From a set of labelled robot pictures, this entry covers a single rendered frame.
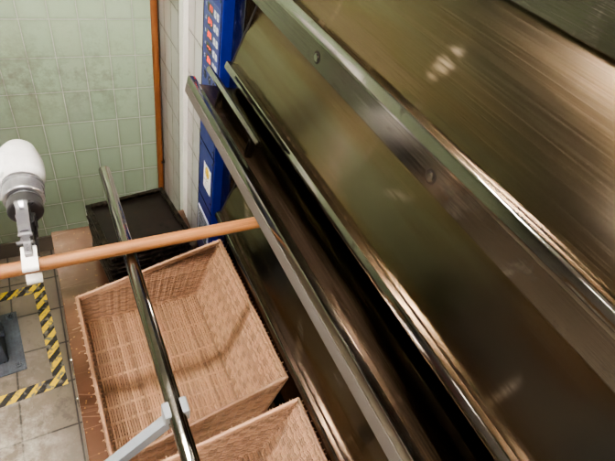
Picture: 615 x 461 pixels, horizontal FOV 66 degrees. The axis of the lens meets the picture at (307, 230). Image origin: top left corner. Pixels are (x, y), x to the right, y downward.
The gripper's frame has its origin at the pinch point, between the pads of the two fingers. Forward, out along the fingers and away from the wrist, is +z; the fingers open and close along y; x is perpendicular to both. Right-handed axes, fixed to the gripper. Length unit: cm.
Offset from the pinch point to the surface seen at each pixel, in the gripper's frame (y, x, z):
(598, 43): -70, -56, 52
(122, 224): 1.6, -19.5, -9.0
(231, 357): 55, -46, 5
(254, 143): -27, -46, 4
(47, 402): 119, 15, -34
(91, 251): -1.5, -11.5, 0.9
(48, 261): -1.3, -3.3, 1.1
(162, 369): 1.7, -19.3, 31.4
